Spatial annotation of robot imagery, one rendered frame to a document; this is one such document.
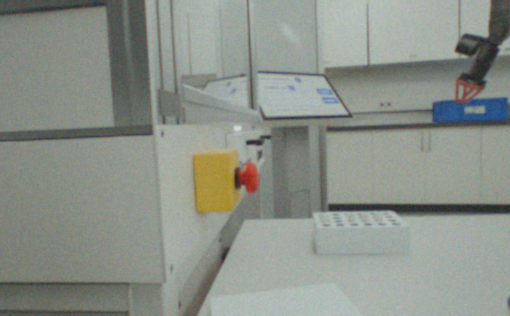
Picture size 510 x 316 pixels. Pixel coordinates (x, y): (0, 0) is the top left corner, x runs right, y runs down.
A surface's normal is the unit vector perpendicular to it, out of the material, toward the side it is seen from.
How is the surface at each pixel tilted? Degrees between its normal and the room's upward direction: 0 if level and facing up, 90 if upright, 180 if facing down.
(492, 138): 90
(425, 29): 90
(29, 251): 90
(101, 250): 90
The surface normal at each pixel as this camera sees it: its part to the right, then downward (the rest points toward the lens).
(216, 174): -0.10, 0.09
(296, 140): 0.52, 0.05
